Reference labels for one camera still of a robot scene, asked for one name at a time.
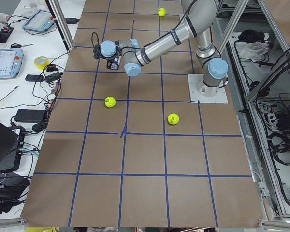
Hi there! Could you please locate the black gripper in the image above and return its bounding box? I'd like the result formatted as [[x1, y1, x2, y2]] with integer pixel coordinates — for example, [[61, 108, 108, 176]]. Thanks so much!
[[106, 59, 113, 69]]

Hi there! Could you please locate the tennis ball can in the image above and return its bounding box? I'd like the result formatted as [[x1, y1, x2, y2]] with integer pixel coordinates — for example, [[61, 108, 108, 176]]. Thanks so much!
[[111, 56, 121, 70]]

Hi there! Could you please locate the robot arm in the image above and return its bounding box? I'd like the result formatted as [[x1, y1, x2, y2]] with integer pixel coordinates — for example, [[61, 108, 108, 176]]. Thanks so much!
[[93, 0, 228, 88]]

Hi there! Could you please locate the tennis ball near gripper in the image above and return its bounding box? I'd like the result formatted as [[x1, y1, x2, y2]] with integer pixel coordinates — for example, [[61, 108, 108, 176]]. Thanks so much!
[[104, 96, 116, 108]]

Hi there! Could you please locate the tennis ball Roland Garros centre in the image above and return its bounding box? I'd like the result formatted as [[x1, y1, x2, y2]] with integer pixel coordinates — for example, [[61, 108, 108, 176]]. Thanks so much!
[[158, 8, 166, 17]]

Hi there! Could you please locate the tennis ball far corner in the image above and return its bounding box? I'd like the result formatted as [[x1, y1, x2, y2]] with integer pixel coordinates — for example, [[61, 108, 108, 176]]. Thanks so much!
[[167, 113, 180, 125]]

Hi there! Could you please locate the yellow tape roll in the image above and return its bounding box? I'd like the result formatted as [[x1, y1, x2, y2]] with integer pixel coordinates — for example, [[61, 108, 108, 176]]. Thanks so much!
[[34, 56, 50, 70]]

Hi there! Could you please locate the teach pendant tablet far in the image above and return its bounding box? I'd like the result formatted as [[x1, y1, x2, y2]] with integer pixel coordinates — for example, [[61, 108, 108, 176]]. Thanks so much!
[[22, 10, 54, 33]]

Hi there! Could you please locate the teach pendant tablet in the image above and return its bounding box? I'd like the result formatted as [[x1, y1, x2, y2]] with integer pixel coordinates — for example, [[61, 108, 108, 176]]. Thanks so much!
[[22, 10, 54, 33], [0, 48, 24, 80]]

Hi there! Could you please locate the black power brick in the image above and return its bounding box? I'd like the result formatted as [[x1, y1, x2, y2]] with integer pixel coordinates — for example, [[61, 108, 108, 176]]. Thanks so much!
[[14, 109, 45, 123]]

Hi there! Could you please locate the teach pendant tablet near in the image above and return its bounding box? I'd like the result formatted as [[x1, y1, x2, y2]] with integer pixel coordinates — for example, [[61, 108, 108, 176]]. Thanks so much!
[[0, 48, 24, 80]]

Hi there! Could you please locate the black laptop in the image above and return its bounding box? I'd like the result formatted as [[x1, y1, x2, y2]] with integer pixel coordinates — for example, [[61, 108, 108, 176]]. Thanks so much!
[[0, 123, 25, 173]]

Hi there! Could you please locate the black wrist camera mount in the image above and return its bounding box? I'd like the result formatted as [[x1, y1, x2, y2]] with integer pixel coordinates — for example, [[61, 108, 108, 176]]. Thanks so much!
[[93, 44, 102, 60]]

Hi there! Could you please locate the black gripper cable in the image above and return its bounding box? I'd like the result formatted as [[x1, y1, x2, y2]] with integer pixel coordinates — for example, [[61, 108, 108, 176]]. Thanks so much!
[[91, 32, 100, 49]]

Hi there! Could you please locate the aluminium frame post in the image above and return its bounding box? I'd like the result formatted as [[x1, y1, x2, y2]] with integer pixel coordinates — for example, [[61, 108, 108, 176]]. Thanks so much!
[[45, 0, 74, 52]]

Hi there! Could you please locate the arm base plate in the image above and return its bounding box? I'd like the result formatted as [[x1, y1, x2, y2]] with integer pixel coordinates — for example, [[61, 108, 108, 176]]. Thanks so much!
[[188, 74, 228, 104]]

